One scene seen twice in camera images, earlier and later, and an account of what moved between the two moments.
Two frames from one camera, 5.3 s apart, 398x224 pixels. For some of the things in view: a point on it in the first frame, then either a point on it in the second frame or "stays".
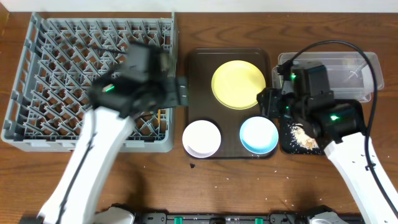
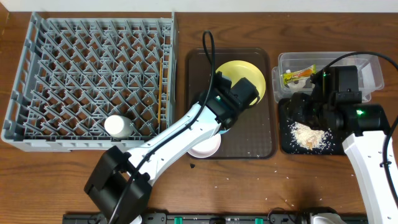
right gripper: [268, 100] to [295, 106]
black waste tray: [296, 139] stays
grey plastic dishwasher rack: [60, 60] stays
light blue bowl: [259, 135] to [222, 131]
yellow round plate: [236, 84] stays
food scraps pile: [302, 138] stays
